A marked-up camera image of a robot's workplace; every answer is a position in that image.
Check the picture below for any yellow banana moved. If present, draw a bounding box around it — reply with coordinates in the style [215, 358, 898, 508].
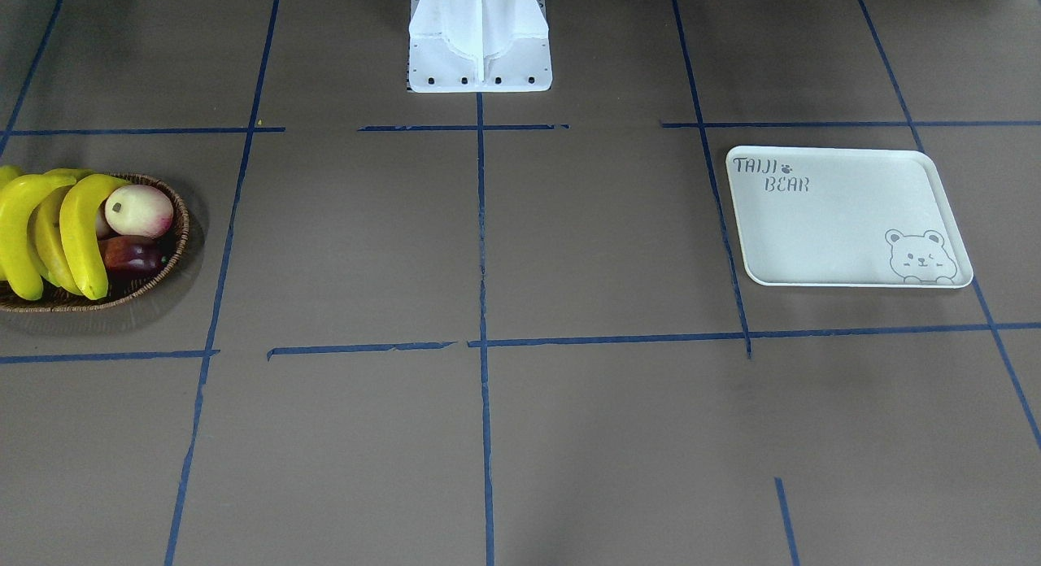
[0, 163, 24, 190]
[1, 174, 76, 302]
[29, 185, 83, 297]

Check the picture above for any brown wicker basket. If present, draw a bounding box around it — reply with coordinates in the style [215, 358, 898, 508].
[1, 166, 191, 313]

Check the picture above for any white bear tray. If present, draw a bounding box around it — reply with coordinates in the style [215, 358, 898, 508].
[725, 145, 974, 289]

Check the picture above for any pale pink apple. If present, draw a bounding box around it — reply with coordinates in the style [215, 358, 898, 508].
[103, 185, 174, 237]

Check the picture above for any dark red apple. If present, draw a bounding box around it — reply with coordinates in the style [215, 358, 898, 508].
[99, 235, 168, 281]

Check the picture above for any yellow banana beside apples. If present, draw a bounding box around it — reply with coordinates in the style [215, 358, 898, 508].
[59, 173, 131, 302]

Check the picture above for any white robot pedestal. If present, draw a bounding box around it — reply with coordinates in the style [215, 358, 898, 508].
[407, 0, 553, 93]

